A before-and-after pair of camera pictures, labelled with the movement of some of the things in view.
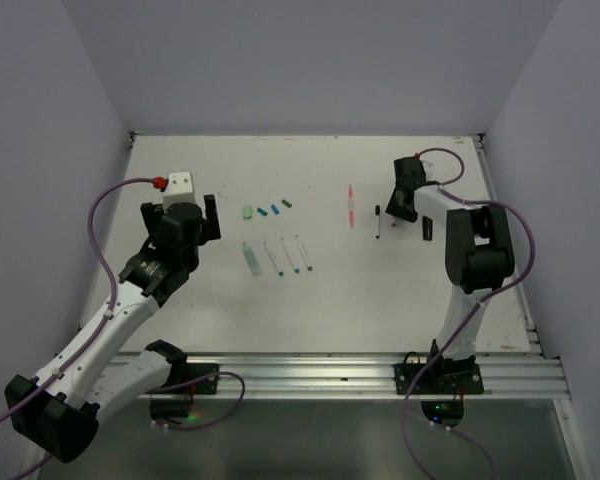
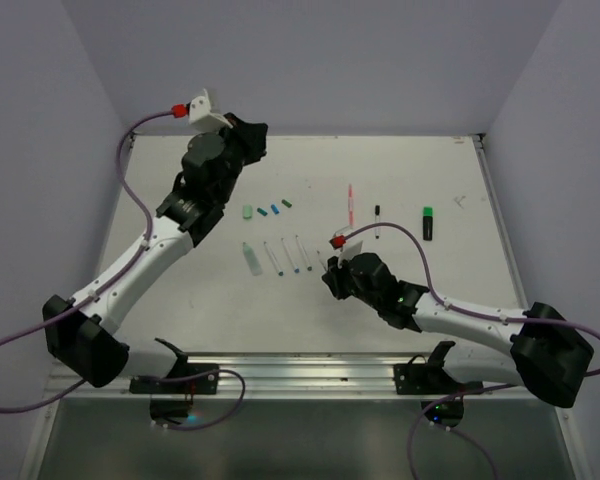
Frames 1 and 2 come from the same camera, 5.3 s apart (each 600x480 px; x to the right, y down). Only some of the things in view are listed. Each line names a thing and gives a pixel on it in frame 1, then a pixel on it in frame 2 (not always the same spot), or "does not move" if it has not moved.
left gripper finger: [212, 230] → [249, 138]
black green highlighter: [427, 228] does not move
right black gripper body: [395, 208] → [353, 289]
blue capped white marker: [296, 269] does not move
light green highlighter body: [252, 260] does not move
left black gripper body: [202, 232] → [235, 164]
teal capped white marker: [274, 260] does not move
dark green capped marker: [310, 268] does not move
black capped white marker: [377, 212] does not move
